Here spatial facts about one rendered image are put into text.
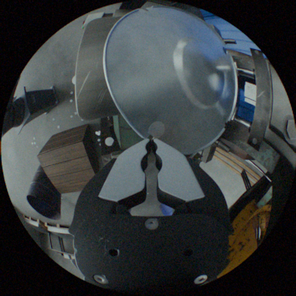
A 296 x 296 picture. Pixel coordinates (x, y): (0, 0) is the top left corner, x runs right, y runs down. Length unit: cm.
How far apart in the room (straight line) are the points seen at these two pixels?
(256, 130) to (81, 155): 71
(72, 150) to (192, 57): 64
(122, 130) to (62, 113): 77
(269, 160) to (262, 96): 30
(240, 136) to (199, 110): 32
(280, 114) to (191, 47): 14
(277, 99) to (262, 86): 5
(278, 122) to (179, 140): 16
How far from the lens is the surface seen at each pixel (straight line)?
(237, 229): 40
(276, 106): 16
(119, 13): 37
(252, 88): 26
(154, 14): 17
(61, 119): 98
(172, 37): 15
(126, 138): 27
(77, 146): 62
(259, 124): 20
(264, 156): 46
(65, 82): 96
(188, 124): 16
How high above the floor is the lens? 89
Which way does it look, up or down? 51 degrees down
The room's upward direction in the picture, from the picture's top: 139 degrees clockwise
